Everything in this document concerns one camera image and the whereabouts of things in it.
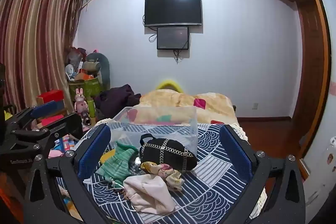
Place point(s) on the green knitted doll dress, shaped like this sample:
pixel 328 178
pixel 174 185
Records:
pixel 118 163

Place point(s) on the pile of household clutter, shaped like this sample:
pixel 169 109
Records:
pixel 74 66

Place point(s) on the floral fabric scrunchie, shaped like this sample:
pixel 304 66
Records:
pixel 172 177

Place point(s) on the dark purple garment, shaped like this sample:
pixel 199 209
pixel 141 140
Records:
pixel 115 100

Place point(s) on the white wall socket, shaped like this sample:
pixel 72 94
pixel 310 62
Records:
pixel 255 106

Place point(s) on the striped red and gold curtain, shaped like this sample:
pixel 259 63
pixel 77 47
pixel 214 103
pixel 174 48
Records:
pixel 34 29

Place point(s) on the yellow plastic chair back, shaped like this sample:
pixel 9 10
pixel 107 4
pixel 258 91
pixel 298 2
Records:
pixel 162 85

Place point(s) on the clear plastic storage box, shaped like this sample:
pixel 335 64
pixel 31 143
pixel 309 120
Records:
pixel 157 128

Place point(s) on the green cardboard box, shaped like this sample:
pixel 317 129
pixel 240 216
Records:
pixel 89 87

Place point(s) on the small black wall monitor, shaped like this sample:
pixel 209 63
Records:
pixel 173 38

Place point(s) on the pink rabbit plush toy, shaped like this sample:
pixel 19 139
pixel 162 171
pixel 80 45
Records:
pixel 80 103

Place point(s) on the pale pink fabric hat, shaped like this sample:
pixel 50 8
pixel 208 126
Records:
pixel 147 192

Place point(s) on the red box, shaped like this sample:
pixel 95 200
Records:
pixel 51 95

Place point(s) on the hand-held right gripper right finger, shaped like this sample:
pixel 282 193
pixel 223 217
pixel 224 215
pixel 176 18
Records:
pixel 236 151

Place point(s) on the pink flat packet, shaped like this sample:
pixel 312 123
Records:
pixel 52 120

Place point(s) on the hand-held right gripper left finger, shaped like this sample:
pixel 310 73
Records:
pixel 92 151

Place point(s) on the small yellow cloth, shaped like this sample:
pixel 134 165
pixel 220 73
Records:
pixel 107 157

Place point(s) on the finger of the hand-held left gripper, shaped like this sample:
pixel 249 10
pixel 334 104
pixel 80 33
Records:
pixel 65 125
pixel 47 108

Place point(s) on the orange patterned blanket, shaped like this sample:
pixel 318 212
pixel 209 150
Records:
pixel 170 99

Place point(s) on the grey long plush pillow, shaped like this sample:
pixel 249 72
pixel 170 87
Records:
pixel 105 69

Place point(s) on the black cylindrical object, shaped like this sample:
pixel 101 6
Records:
pixel 85 117

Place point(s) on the large black wall television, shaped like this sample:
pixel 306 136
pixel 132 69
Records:
pixel 173 10

